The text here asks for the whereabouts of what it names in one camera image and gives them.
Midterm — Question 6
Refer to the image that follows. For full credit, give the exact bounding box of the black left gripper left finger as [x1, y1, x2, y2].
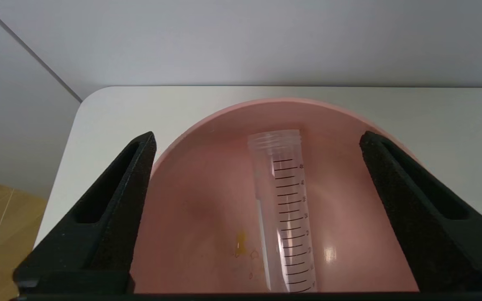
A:
[13, 131, 157, 293]

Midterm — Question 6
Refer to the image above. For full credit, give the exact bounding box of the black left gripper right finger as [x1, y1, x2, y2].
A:
[359, 130, 482, 293]

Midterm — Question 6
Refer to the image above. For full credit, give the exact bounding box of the test tube with red pigment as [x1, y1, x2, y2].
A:
[247, 129, 318, 293]

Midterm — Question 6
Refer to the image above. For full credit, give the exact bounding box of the pink plastic bowl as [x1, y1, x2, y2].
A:
[132, 98, 419, 293]

